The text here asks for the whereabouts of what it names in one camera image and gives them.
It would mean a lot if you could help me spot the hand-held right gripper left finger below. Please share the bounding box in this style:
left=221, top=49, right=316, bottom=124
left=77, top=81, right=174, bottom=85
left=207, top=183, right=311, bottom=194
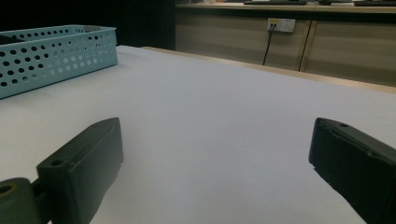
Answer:
left=36, top=117, right=124, bottom=224

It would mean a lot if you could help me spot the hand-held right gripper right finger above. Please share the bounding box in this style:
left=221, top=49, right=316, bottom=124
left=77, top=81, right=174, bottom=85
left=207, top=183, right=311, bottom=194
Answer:
left=308, top=117, right=396, bottom=224

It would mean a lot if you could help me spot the light blue perforated plastic basket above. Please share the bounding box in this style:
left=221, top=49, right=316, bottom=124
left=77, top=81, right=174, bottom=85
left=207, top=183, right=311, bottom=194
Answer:
left=0, top=24, right=120, bottom=101

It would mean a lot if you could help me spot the long wooden desk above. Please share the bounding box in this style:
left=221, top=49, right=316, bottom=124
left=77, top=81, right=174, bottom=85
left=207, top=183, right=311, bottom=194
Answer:
left=175, top=0, right=396, bottom=88

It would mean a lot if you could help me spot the black keyboard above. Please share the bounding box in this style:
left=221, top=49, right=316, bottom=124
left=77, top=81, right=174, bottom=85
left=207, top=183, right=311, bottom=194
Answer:
left=243, top=0, right=308, bottom=6
left=353, top=0, right=396, bottom=7

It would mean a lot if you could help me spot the black power cable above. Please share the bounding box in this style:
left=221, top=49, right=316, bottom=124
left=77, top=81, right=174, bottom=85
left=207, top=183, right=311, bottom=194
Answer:
left=262, top=24, right=276, bottom=66

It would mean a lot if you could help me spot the white wall socket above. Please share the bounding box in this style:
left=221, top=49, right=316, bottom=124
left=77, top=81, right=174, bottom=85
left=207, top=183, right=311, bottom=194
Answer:
left=266, top=18, right=297, bottom=34

